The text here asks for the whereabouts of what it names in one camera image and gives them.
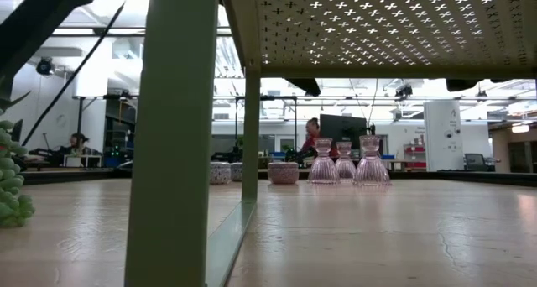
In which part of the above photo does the pink ribbed glass candle holder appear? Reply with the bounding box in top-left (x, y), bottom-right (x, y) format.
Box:
top-left (353, 134), bottom-right (392, 187)
top-left (308, 137), bottom-right (340, 185)
top-left (334, 141), bottom-right (357, 183)

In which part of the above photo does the person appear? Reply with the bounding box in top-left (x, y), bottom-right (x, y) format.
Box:
top-left (58, 132), bottom-right (102, 157)
top-left (300, 117), bottom-right (323, 159)

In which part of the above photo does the black computer monitor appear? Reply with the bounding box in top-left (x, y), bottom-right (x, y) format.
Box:
top-left (319, 113), bottom-right (368, 152)

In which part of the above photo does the red storage shelf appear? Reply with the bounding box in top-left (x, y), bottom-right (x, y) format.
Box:
top-left (404, 143), bottom-right (428, 170)

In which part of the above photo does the white cylindrical pillar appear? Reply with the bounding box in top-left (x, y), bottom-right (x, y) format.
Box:
top-left (422, 99), bottom-right (465, 173)

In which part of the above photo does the green perforated metal shelf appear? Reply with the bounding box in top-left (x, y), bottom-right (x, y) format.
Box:
top-left (123, 0), bottom-right (537, 287)

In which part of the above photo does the black office chair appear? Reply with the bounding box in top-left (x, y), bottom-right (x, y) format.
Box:
top-left (464, 152), bottom-right (497, 173)

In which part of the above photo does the small white table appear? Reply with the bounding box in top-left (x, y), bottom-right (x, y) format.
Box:
top-left (62, 154), bottom-right (103, 169)

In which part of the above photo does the potted green succulent plant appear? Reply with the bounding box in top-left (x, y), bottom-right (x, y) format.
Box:
top-left (0, 89), bottom-right (37, 229)

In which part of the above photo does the black aluminium table frame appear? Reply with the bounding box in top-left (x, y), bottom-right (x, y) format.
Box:
top-left (18, 165), bottom-right (537, 188)

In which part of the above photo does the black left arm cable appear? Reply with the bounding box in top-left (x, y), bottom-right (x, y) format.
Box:
top-left (20, 0), bottom-right (138, 148)

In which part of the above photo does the black round ceiling camera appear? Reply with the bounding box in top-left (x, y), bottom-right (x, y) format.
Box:
top-left (35, 58), bottom-right (55, 76)

